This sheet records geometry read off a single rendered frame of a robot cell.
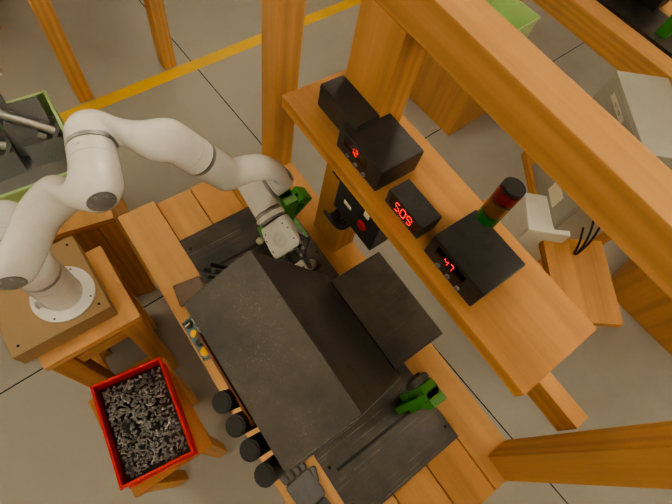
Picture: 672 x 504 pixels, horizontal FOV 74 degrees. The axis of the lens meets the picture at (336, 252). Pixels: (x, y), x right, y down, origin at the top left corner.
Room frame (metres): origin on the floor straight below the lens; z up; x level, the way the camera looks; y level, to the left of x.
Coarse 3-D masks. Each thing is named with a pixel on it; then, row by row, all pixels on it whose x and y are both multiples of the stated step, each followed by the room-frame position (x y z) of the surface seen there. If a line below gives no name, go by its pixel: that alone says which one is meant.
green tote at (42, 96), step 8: (24, 96) 0.94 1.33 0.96; (32, 96) 0.96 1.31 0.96; (40, 96) 0.98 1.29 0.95; (48, 96) 0.98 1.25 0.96; (48, 104) 0.98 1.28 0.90; (48, 112) 0.97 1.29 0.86; (56, 112) 0.92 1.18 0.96; (0, 128) 0.83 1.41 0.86; (64, 176) 0.68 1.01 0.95; (32, 184) 0.61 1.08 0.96; (8, 192) 0.55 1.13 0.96; (16, 192) 0.56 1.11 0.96; (24, 192) 0.58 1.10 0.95; (16, 200) 0.55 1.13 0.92
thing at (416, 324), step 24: (360, 264) 0.58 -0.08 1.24; (384, 264) 0.61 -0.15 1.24; (336, 288) 0.49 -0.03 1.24; (360, 288) 0.51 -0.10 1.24; (384, 288) 0.54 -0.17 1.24; (360, 312) 0.44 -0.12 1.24; (384, 312) 0.47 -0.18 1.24; (408, 312) 0.49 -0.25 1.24; (384, 336) 0.40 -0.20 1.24; (408, 336) 0.42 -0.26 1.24; (432, 336) 0.44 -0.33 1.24
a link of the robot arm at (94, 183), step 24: (72, 144) 0.45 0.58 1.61; (96, 144) 0.46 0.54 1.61; (72, 168) 0.40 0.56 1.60; (96, 168) 0.41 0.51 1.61; (120, 168) 0.45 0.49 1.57; (48, 192) 0.36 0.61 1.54; (72, 192) 0.36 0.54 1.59; (96, 192) 0.37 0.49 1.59; (120, 192) 0.40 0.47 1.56; (24, 216) 0.32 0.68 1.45; (48, 216) 0.34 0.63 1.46; (0, 240) 0.28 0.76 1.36; (24, 240) 0.29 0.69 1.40; (48, 240) 0.31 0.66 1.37; (0, 264) 0.22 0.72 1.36; (24, 264) 0.25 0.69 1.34; (0, 288) 0.18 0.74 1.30
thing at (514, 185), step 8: (504, 184) 0.60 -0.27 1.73; (512, 184) 0.61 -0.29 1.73; (520, 184) 0.62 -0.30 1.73; (496, 192) 0.60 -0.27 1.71; (504, 192) 0.59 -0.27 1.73; (512, 192) 0.59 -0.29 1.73; (520, 192) 0.60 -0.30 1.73; (496, 200) 0.59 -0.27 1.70; (504, 200) 0.58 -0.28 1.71; (512, 200) 0.58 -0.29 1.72; (504, 208) 0.58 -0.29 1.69
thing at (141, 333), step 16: (128, 288) 0.48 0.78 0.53; (144, 320) 0.35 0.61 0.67; (112, 336) 0.24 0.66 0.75; (128, 336) 0.27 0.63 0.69; (144, 336) 0.30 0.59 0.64; (96, 352) 0.18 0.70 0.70; (160, 352) 0.30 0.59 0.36; (64, 368) 0.09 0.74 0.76; (80, 368) 0.11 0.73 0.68; (96, 368) 0.14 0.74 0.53; (128, 368) 0.21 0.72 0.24
